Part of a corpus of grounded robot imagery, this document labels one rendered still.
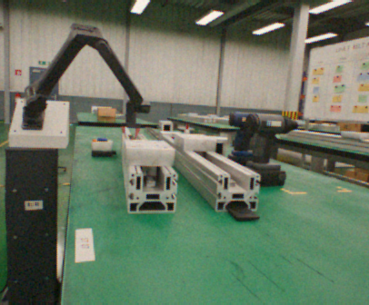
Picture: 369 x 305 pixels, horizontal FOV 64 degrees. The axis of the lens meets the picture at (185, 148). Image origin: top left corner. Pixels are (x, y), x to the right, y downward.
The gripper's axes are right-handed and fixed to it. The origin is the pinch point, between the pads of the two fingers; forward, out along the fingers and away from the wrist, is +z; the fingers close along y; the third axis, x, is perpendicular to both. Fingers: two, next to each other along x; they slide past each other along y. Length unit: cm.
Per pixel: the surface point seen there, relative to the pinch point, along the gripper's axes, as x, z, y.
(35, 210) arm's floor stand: -20, 31, -42
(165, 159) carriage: -92, -7, 4
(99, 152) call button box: -35.3, 1.2, -13.8
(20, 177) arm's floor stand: -21, 16, -48
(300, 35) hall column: 624, -241, 497
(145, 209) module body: -99, 3, -1
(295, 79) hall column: 624, -119, 498
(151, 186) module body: -95, -1, 0
